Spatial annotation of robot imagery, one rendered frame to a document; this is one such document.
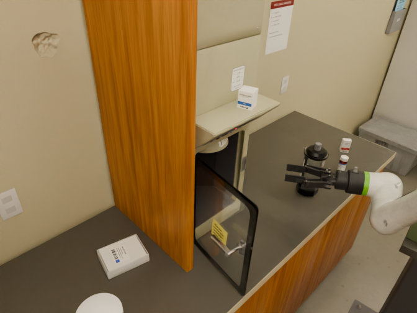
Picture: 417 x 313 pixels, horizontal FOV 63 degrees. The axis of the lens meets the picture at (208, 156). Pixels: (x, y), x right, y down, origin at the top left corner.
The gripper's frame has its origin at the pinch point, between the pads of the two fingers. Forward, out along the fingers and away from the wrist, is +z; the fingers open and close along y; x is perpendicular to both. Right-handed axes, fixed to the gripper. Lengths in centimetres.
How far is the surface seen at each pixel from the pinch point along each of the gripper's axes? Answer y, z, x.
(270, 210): -6.5, 7.2, 23.8
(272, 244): 12.5, 3.6, 26.9
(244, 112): 22.9, 17.0, -30.1
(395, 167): -219, -98, 86
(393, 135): -230, -90, 57
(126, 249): 37, 56, 24
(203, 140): 36, 27, -24
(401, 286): -11, -55, 55
